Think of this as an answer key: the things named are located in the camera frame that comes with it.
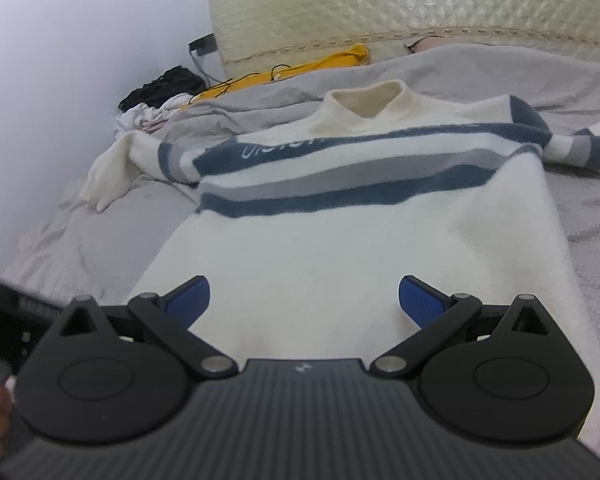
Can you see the black wall socket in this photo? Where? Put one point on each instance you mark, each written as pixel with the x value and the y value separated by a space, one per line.
pixel 202 42

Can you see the cream sweater with blue stripes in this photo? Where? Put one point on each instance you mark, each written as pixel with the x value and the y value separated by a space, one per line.
pixel 330 250

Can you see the black clothing pile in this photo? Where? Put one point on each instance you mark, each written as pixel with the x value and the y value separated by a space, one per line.
pixel 165 85

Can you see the white crumpled cloth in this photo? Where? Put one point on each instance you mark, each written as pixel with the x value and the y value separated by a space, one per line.
pixel 135 120

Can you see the grey duvet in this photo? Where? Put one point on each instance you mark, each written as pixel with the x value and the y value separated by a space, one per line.
pixel 480 70

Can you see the pink pillow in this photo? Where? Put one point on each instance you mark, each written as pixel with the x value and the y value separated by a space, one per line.
pixel 432 44

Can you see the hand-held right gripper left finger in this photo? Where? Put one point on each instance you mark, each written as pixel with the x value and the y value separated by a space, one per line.
pixel 190 302

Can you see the yellow pillow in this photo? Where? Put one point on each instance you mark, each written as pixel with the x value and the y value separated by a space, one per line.
pixel 325 62

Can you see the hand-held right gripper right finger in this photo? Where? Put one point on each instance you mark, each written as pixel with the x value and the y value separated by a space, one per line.
pixel 420 302

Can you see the cream quilted headboard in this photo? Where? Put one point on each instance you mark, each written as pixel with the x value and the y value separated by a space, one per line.
pixel 380 0

